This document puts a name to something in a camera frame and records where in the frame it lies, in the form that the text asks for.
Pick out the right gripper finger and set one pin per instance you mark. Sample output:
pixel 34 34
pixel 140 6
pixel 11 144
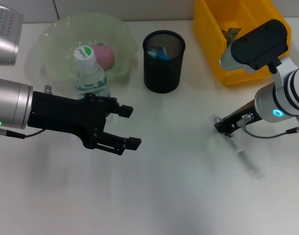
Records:
pixel 221 128

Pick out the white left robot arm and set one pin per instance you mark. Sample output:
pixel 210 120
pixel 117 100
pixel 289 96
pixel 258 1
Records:
pixel 9 102

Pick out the translucent green fruit bowl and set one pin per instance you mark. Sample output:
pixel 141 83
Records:
pixel 58 36

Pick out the black mesh pen cup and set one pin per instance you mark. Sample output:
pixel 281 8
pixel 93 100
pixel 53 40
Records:
pixel 161 76

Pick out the silver ballpoint pen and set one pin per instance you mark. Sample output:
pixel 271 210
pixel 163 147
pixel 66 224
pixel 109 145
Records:
pixel 240 153

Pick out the green plastic wrapper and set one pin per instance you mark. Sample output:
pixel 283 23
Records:
pixel 229 34

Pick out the yellow plastic bin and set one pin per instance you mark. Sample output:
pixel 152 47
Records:
pixel 213 31

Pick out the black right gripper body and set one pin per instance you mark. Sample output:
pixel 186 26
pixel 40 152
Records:
pixel 247 115

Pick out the pink peach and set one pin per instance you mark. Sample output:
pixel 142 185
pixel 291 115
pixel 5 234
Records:
pixel 105 57

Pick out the clear green-label water bottle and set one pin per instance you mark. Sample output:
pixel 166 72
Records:
pixel 90 80

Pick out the blue scissors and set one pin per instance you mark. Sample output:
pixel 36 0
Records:
pixel 156 55

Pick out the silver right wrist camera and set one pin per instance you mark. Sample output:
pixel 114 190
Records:
pixel 259 49

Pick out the clear plastic ruler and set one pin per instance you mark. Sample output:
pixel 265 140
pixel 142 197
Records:
pixel 166 52

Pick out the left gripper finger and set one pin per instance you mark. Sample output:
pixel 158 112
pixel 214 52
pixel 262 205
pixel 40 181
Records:
pixel 132 144
pixel 125 111

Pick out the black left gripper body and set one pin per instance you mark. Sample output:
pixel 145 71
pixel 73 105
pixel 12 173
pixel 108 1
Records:
pixel 66 115

